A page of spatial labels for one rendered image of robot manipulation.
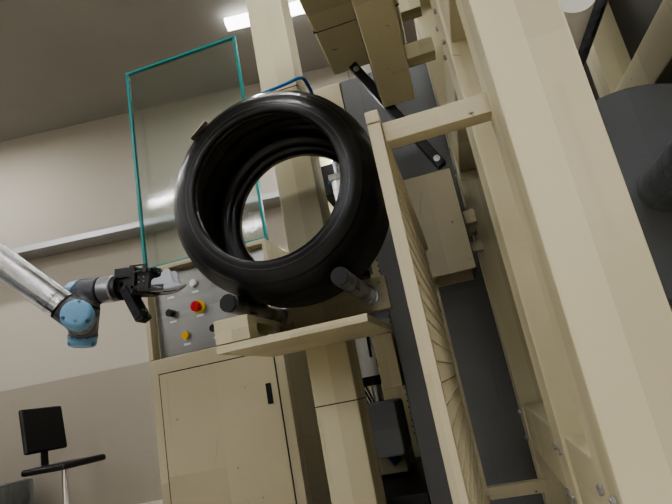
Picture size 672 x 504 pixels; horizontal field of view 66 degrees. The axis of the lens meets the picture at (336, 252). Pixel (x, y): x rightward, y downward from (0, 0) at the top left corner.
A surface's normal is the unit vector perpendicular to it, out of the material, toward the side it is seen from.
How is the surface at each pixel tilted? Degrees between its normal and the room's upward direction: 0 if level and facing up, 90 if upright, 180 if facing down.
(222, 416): 90
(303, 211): 90
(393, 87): 162
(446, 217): 90
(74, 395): 90
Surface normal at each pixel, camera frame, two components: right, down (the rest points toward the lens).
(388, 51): 0.10, 0.84
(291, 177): -0.25, -0.21
